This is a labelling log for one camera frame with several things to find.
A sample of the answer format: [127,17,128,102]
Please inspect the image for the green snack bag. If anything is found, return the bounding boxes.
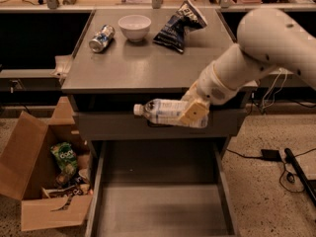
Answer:
[50,142,78,177]

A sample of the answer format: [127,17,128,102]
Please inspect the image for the white ceramic bowl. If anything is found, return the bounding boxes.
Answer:
[118,15,151,41]

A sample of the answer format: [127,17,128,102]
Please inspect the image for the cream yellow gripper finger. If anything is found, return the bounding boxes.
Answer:
[179,101,209,124]

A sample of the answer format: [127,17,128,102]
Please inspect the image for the black bar on floor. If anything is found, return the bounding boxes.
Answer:
[284,148,316,206]

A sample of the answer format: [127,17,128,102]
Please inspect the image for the open grey bottom drawer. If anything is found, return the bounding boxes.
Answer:
[85,139,240,237]

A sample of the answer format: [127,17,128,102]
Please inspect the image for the brown snack package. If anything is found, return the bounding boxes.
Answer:
[41,184,91,198]

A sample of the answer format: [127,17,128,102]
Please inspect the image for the black power adapter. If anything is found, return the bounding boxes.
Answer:
[261,149,281,162]

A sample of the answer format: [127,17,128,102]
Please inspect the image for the silver blue soda can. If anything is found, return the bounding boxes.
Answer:
[89,25,116,53]

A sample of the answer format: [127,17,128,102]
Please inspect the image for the brown cardboard box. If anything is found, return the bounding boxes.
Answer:
[0,97,92,231]

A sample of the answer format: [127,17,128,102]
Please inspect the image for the clear plastic water bottle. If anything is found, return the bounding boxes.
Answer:
[133,99,208,128]

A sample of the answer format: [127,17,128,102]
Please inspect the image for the dark blue chip bag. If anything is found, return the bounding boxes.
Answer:
[153,0,207,53]

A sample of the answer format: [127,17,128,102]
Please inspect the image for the closed drawer with black handle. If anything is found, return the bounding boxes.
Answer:
[74,109,246,141]

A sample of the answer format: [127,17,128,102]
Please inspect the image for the grey metal drawer cabinet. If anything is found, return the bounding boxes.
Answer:
[61,7,259,160]

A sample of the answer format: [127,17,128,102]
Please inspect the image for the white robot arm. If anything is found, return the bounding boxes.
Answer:
[179,9,316,126]

